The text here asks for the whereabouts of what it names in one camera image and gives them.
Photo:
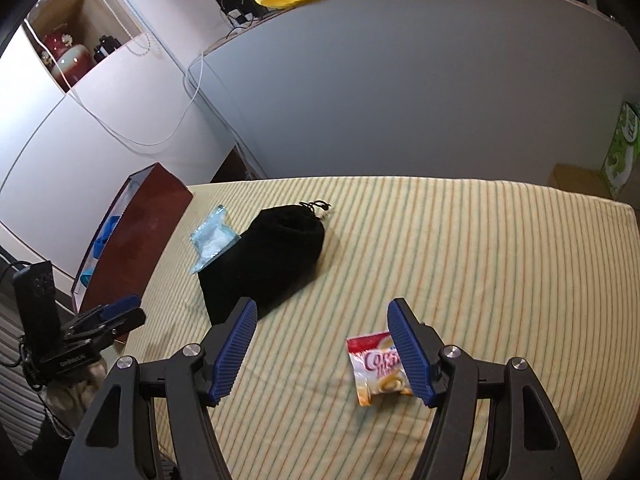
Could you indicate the blue packaged face mask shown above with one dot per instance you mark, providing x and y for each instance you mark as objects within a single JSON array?
[{"x": 211, "y": 238}]

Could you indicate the black bottles on shelf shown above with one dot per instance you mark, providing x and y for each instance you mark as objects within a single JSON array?
[{"x": 106, "y": 46}]

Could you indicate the black velvet pouch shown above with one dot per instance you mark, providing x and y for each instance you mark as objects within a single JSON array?
[{"x": 273, "y": 257}]

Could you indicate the white power adapter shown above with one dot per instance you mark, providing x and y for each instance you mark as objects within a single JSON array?
[{"x": 240, "y": 13}]

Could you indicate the teal collapsible funnel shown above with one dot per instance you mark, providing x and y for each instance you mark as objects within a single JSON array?
[{"x": 86, "y": 275}]

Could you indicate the white gloved left hand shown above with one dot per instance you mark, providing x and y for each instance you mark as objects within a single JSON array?
[{"x": 69, "y": 398}]

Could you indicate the red white snack packet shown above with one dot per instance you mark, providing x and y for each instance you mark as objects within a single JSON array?
[{"x": 377, "y": 367}]

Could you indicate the red white vase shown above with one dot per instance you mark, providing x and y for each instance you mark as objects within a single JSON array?
[{"x": 66, "y": 60}]

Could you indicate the green white cardboard box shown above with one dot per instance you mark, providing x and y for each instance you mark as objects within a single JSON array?
[{"x": 623, "y": 151}]

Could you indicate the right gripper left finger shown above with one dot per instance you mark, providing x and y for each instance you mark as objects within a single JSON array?
[{"x": 117, "y": 438}]

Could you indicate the dark red storage box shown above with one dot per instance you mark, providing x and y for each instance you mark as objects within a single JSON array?
[{"x": 150, "y": 203}]

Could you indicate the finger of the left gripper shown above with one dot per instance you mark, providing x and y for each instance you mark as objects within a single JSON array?
[
  {"x": 97, "y": 329},
  {"x": 124, "y": 310}
]

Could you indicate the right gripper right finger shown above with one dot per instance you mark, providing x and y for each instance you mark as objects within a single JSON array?
[{"x": 525, "y": 438}]

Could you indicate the striped yellow mat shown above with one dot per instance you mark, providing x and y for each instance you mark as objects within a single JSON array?
[{"x": 449, "y": 329}]

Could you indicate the blue towel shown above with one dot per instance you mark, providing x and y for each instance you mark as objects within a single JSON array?
[{"x": 104, "y": 235}]

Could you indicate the wooden wall shelf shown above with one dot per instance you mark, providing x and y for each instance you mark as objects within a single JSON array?
[{"x": 86, "y": 21}]

